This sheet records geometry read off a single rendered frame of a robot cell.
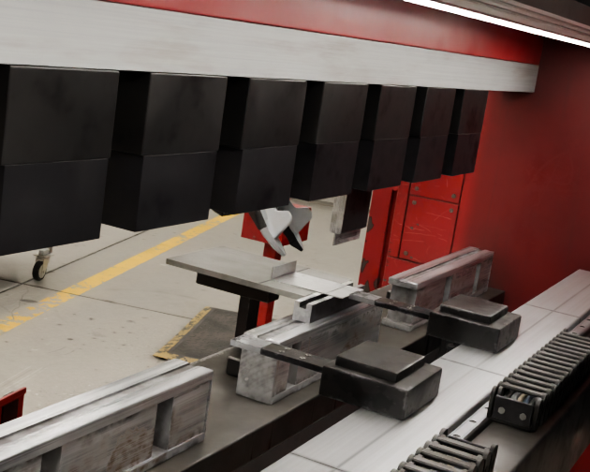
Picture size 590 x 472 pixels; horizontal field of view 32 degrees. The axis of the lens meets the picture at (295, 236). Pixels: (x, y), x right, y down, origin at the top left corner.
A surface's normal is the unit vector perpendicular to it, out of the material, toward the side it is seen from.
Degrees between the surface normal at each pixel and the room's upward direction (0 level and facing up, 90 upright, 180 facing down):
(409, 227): 90
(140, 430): 90
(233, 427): 0
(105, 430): 90
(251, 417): 0
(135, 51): 90
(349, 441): 0
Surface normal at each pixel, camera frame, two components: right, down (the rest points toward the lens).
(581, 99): -0.46, 0.11
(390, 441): 0.15, -0.97
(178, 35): 0.88, 0.22
